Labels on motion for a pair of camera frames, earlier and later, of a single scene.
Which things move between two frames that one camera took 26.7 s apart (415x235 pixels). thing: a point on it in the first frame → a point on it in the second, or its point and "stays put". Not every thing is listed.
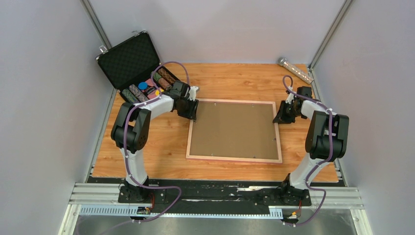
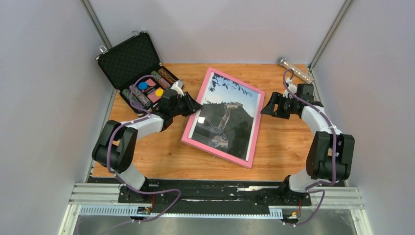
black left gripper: (192, 113) stays put
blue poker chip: (143, 85) stays put
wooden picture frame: (214, 100) → (185, 139)
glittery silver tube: (282, 61) stays put
